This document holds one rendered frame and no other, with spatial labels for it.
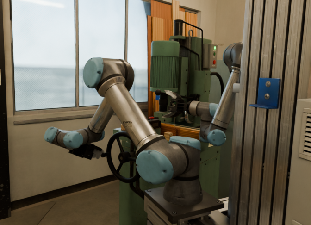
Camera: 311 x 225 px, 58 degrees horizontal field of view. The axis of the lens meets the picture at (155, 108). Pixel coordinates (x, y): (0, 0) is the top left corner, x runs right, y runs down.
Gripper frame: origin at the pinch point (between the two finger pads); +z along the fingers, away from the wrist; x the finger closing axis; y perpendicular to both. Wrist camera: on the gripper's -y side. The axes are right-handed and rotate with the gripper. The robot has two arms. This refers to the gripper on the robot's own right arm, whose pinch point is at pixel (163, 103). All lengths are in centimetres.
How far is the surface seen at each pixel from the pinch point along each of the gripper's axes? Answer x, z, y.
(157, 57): -26.8, 12.0, -4.7
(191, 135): 17.1, -10.2, -17.1
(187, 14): -109, 111, -180
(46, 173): 83, 145, -20
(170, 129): 15.1, -0.9, -8.4
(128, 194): 61, 24, -6
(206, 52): -36, -1, -40
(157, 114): 7.6, 12.7, -12.1
